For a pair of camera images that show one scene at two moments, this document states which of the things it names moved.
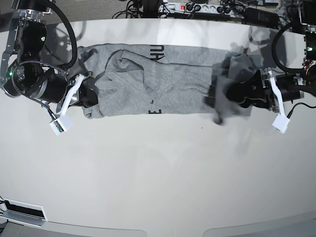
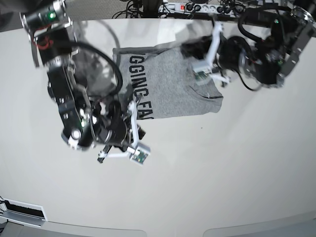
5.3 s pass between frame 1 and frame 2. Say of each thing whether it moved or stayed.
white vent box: stayed
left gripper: moved
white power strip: stayed
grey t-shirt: moved
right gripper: moved
